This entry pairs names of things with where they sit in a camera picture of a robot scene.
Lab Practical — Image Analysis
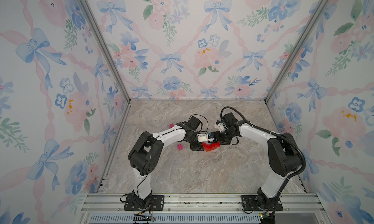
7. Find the red long lego brick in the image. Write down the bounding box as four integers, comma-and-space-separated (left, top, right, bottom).
202, 142, 220, 152

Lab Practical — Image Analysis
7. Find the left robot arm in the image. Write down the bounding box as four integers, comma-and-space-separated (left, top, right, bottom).
128, 116, 203, 211

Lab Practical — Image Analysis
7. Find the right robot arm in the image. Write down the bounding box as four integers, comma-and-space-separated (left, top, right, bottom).
207, 113, 306, 210

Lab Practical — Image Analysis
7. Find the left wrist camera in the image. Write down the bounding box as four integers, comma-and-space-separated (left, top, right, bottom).
197, 132, 214, 143

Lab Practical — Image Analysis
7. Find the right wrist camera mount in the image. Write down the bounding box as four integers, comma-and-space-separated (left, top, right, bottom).
214, 120, 226, 132

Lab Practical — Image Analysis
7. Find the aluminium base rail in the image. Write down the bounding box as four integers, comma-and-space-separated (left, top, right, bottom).
76, 193, 331, 224

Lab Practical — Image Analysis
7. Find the aluminium corner post left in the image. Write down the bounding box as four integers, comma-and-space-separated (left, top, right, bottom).
77, 0, 131, 104

